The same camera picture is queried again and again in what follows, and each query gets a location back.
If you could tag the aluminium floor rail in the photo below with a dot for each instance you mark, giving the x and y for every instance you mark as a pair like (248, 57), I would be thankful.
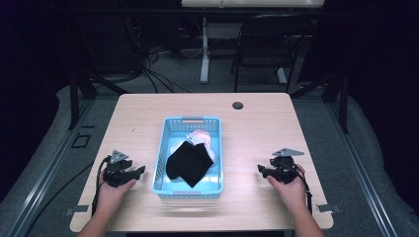
(42, 177)
(365, 177)

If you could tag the black metal frame stand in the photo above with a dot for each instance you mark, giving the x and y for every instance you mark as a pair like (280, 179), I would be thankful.
(344, 105)
(74, 98)

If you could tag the blue plastic basket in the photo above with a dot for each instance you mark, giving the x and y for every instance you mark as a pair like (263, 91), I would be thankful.
(210, 187)

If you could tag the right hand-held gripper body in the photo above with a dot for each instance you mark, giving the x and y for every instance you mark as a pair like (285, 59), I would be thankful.
(284, 166)

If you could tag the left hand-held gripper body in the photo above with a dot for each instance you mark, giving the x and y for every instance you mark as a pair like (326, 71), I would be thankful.
(116, 169)

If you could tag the pink sock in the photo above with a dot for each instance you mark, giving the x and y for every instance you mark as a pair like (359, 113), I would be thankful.
(201, 134)

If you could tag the black sock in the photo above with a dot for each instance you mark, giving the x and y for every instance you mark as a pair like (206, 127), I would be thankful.
(189, 163)

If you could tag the person's left hand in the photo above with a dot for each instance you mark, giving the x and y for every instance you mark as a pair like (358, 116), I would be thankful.
(113, 196)

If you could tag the white sock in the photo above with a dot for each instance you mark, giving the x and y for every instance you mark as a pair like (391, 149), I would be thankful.
(210, 152)

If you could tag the person's right hand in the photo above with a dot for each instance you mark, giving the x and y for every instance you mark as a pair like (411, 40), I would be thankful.
(291, 194)

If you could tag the white desk leg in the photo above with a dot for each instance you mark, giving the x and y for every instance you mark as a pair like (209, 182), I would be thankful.
(205, 65)

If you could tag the grey metal table bracket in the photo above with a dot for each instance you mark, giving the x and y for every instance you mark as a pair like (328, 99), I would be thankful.
(328, 208)
(76, 209)

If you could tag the black folding chair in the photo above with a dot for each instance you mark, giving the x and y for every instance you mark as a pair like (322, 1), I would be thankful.
(270, 23)

